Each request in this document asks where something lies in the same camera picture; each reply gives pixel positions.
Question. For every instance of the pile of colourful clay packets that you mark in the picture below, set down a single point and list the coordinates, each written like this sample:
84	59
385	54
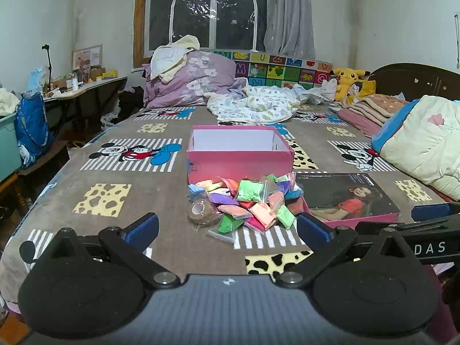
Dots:
230	210

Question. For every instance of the clothes in storage bin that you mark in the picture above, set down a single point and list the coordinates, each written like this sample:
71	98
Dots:
7	100

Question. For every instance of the purple floral quilt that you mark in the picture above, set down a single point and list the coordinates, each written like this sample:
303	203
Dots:
201	75

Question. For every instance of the window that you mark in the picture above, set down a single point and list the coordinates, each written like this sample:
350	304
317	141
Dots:
201	10

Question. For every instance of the grey curtain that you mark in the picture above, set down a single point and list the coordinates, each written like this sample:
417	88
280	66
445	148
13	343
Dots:
289	10

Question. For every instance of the cluttered side desk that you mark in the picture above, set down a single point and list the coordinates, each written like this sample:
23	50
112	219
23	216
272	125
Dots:
86	90

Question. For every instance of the light green clay packet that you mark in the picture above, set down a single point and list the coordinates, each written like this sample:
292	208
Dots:
249	190

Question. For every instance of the cream clothing heap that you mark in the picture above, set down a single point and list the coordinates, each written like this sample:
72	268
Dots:
172	55

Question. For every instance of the wooden stool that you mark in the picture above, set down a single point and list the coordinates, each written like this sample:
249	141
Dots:
43	158

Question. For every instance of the box lid with portrait print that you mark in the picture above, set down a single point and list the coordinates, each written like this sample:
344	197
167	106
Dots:
345	197

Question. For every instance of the brown tape roll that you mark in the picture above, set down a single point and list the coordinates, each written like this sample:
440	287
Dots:
210	219

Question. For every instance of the yellow plush toy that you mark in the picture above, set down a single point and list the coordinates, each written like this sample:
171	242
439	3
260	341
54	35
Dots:
350	79

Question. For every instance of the white leaf-print quilt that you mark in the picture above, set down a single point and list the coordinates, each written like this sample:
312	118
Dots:
258	104

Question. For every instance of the dark wooden headboard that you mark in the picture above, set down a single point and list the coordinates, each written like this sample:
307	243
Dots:
424	79

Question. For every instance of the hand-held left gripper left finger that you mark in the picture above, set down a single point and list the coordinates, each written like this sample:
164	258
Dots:
142	228

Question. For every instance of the framed picture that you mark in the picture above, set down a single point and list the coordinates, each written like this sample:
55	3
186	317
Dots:
86	57

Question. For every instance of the teal storage bin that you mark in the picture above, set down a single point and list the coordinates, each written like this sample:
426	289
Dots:
8	143

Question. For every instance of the pink dotted blanket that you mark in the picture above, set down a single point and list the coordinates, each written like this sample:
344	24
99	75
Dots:
373	109

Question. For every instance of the blue bag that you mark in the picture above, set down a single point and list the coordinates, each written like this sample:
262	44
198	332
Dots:
32	125

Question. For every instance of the pink cardboard box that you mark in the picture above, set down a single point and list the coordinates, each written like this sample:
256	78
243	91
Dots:
239	165

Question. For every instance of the white-framed clear plastic cover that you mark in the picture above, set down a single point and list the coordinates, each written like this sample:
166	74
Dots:
214	18

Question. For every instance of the black phone stand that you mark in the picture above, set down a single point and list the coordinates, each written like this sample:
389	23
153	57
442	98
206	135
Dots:
47	61

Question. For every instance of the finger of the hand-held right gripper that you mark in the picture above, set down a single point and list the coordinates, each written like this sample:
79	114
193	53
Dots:
424	227
431	212

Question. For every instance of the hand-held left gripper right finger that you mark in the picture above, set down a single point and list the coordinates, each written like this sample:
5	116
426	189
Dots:
312	228

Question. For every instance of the white plush toy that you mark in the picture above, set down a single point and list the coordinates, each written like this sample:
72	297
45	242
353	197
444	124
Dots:
329	90

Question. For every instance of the colourful alphabet foam mat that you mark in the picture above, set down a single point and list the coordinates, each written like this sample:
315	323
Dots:
284	70

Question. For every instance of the cream and blue quilt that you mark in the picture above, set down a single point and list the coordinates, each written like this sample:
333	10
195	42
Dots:
424	140

